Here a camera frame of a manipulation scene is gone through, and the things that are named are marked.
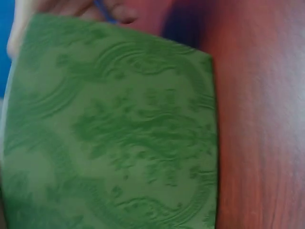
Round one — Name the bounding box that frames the thin blue strip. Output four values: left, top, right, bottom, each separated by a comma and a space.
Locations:
93, 0, 118, 24

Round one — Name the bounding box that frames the green embossed patterned box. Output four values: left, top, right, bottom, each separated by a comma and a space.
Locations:
0, 12, 219, 229

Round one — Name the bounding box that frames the person's right hand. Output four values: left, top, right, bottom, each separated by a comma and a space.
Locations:
7, 0, 138, 59

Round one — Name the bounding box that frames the person's left hand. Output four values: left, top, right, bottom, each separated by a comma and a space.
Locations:
0, 167, 9, 229

